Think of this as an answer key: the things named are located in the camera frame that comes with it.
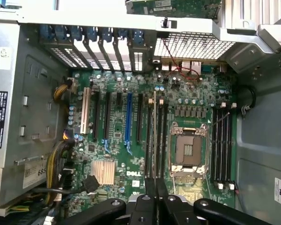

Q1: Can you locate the black RAM slot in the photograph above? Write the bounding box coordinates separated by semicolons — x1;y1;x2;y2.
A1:
226;103;233;189
145;98;153;180
216;103;222;188
150;98;158;180
212;103;218;188
161;98;169;180
156;98;163;180
221;103;228;188

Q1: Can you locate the thin metal locking lever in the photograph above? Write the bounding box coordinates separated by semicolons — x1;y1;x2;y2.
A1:
205;177;213;196
171;175;178;196
206;112;230;131

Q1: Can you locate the small finned chipset heatsink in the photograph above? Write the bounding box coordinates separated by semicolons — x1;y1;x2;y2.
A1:
91;160;116;186

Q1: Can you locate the metal CPU socket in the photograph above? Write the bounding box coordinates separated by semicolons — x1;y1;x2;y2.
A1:
168;121;211;181

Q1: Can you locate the long black expansion slot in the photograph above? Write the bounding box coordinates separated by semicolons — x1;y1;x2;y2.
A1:
92;90;101;141
104;91;112;140
136;93;143;145

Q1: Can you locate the blue expansion slot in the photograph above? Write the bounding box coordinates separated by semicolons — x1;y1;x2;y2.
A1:
124;92;134;146

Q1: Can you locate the white expansion slot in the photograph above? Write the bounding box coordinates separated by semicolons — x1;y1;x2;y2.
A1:
81;87;91;135

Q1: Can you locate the open metal PC case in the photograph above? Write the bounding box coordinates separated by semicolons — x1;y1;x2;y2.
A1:
0;0;281;225

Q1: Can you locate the green Dell motherboard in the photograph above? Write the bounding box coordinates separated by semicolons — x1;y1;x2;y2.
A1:
67;69;238;211

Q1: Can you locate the silver power supply unit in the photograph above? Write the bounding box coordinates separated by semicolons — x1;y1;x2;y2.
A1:
0;22;68;209

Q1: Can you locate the green graphics card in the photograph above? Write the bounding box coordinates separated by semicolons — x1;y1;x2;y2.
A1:
125;0;223;19

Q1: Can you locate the yellow black wire bundle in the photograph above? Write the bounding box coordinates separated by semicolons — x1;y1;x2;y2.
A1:
44;138;77;207

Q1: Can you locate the black looped cable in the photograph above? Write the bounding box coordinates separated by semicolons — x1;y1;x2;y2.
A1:
240;85;257;113

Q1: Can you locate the short yellow wire bundle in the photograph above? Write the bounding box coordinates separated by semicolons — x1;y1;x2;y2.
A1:
52;78;79;102

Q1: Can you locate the red black twisted wire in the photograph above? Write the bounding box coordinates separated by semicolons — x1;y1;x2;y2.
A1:
161;37;202;82

